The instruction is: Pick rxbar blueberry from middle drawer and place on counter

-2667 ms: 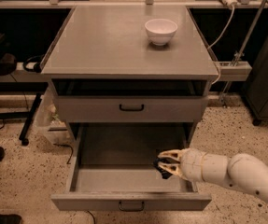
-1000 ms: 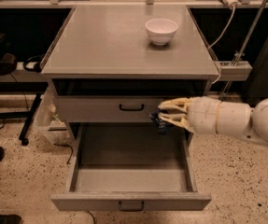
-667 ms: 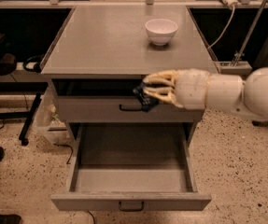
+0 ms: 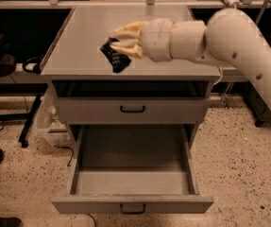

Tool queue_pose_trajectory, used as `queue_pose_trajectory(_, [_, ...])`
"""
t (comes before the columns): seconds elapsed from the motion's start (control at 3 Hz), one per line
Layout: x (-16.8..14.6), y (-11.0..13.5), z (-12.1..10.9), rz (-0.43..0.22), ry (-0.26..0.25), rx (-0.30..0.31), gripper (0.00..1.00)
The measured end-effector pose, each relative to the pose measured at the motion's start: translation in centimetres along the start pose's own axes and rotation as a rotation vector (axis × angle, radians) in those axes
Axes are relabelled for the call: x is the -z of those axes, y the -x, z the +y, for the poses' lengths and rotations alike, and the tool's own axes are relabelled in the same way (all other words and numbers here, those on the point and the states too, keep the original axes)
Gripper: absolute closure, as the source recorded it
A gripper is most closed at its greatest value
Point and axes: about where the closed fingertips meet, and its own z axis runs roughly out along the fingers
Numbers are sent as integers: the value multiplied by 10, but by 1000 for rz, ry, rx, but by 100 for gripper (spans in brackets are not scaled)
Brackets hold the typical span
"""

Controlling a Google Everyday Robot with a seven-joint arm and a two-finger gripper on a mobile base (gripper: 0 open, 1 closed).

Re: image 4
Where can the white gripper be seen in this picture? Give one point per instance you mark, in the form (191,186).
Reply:
(157,39)

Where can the dark blue rxbar wrapper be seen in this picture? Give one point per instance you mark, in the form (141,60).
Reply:
(118,61)

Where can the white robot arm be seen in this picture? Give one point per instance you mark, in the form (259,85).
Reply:
(229,37)

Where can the grey drawer cabinet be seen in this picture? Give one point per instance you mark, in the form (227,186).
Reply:
(77,68)

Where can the closed grey top drawer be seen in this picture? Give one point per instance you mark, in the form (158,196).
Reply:
(131,110)

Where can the open grey middle drawer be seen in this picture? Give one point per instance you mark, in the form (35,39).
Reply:
(132,170)

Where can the black headphones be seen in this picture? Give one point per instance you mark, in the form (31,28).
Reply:
(33,65)

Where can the clear plastic bin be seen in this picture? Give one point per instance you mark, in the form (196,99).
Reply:
(47,122)

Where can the black shoe lower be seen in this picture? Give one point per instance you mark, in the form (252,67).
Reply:
(10,222)

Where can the grey side shelf rail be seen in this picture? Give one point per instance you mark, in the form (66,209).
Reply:
(231,74)

